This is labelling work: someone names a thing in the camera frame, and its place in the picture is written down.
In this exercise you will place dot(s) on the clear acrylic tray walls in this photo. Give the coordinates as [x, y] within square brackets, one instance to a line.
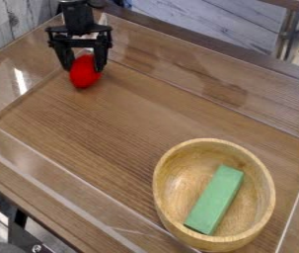
[79, 148]

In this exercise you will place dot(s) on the black table leg bracket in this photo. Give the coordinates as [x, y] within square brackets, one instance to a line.
[20, 237]

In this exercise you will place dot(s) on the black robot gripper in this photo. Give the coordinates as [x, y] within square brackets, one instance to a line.
[79, 32]

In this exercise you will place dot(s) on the metal stand in background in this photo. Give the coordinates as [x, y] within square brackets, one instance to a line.
[287, 39]

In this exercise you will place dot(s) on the clear acrylic corner bracket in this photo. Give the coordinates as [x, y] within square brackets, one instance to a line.
[103, 20]

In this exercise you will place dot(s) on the green rectangular block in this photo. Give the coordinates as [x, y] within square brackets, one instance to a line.
[214, 201]

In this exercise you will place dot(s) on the red plush fruit green stem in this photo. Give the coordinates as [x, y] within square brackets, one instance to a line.
[83, 76]

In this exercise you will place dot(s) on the wooden bowl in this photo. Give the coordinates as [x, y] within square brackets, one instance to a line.
[182, 174]

